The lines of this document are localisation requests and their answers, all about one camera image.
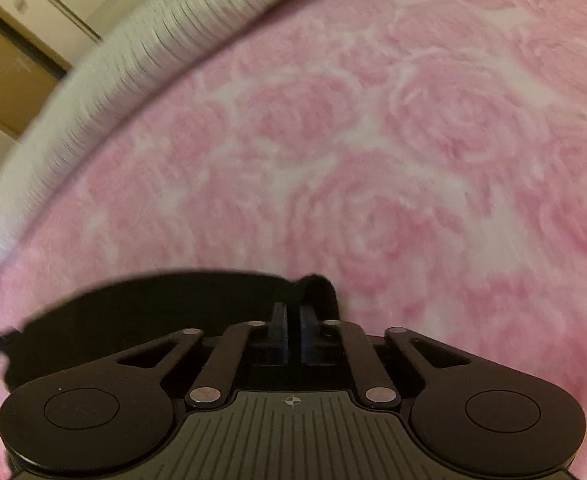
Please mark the striped grey quilt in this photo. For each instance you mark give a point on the striped grey quilt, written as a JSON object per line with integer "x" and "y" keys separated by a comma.
{"x": 138, "y": 45}

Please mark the black garment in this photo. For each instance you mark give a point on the black garment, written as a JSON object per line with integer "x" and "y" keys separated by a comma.
{"x": 148, "y": 310}

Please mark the pink rose-print blanket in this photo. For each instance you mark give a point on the pink rose-print blanket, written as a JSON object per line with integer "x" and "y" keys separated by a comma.
{"x": 373, "y": 160}

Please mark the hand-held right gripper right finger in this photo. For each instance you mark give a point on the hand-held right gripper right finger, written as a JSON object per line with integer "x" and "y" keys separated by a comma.
{"x": 308, "y": 335}

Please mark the cream wardrobe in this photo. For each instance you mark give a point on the cream wardrobe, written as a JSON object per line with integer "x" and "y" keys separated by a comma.
{"x": 18, "y": 35}

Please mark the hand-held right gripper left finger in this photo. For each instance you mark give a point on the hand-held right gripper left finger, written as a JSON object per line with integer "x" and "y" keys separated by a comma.
{"x": 279, "y": 332}

